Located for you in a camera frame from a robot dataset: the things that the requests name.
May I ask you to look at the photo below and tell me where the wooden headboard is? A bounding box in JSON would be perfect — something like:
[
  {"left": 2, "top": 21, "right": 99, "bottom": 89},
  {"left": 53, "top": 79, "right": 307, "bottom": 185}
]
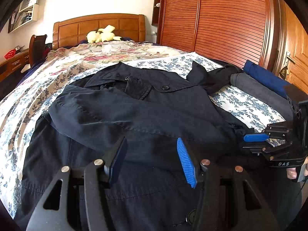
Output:
[{"left": 52, "top": 13, "right": 146, "bottom": 50}]

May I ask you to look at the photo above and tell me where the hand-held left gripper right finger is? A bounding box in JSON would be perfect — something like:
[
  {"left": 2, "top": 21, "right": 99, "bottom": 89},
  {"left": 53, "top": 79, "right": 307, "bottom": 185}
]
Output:
[{"left": 177, "top": 137, "right": 281, "bottom": 231}]

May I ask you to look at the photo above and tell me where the yellow plush toy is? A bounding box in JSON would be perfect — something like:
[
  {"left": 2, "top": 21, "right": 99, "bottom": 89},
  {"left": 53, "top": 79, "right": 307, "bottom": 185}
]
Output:
[{"left": 87, "top": 25, "right": 122, "bottom": 44}]

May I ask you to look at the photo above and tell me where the person's right hand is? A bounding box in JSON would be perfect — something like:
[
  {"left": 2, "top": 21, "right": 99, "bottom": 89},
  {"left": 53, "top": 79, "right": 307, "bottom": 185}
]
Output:
[{"left": 286, "top": 156, "right": 308, "bottom": 180}]

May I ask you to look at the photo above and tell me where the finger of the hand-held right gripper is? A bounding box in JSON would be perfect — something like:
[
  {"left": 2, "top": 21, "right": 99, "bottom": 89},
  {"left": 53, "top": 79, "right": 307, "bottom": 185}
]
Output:
[
  {"left": 244, "top": 122, "right": 294, "bottom": 143},
  {"left": 241, "top": 138, "right": 294, "bottom": 161}
]

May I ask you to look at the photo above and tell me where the folded blue cloth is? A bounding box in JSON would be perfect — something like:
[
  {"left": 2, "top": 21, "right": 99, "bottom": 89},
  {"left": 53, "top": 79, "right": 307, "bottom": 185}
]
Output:
[{"left": 243, "top": 60, "right": 293, "bottom": 99}]

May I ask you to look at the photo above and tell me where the dark wooden chair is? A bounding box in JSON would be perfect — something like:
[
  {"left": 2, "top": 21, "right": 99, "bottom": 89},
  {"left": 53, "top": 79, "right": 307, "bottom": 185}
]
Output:
[{"left": 29, "top": 34, "right": 48, "bottom": 68}]

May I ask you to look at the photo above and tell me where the wooden louvred wardrobe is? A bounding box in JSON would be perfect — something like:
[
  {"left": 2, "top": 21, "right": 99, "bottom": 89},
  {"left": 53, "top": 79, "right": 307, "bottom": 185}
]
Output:
[{"left": 151, "top": 0, "right": 287, "bottom": 71}]

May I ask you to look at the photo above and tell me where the white wall shelf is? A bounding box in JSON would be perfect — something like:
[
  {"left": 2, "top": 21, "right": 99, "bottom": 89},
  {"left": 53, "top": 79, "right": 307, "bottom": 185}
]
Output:
[{"left": 8, "top": 0, "right": 46, "bottom": 33}]

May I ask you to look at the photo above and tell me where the wooden desk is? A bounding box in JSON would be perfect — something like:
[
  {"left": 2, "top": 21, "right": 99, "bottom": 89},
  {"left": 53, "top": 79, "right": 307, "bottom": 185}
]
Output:
[{"left": 0, "top": 48, "right": 30, "bottom": 82}]

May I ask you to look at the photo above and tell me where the blue floral white bedsheet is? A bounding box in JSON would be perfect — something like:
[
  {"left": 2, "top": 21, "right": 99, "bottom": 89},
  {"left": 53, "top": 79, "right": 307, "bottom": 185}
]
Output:
[{"left": 0, "top": 52, "right": 287, "bottom": 218}]

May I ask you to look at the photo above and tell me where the brass door handle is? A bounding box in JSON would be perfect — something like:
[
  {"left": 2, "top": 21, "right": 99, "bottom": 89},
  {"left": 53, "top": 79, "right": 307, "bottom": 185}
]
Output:
[{"left": 283, "top": 50, "right": 296, "bottom": 64}]

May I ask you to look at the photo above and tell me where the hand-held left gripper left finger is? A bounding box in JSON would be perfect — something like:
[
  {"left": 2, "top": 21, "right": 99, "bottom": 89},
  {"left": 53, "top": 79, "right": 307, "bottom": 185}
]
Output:
[{"left": 25, "top": 137, "right": 128, "bottom": 231}]

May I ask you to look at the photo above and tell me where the folded grey cloth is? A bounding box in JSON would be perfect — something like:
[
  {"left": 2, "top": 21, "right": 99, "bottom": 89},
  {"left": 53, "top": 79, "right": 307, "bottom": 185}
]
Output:
[{"left": 230, "top": 73, "right": 293, "bottom": 121}]

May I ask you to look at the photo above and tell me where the wooden door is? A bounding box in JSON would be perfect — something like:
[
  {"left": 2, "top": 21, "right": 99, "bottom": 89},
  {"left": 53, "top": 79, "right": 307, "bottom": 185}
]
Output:
[{"left": 279, "top": 2, "right": 308, "bottom": 89}]

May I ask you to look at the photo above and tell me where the dark hanging door tag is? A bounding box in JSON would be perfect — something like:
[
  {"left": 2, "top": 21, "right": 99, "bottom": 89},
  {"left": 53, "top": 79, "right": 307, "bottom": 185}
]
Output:
[{"left": 279, "top": 65, "right": 289, "bottom": 80}]

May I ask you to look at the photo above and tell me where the dark navy coat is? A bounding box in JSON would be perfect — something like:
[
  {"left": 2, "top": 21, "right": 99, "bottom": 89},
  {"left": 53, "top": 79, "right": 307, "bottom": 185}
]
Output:
[{"left": 13, "top": 61, "right": 302, "bottom": 231}]

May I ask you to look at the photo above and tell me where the pink floral quilt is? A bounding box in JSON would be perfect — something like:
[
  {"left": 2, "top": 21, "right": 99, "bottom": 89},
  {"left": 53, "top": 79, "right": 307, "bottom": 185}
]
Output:
[{"left": 22, "top": 40, "right": 187, "bottom": 85}]

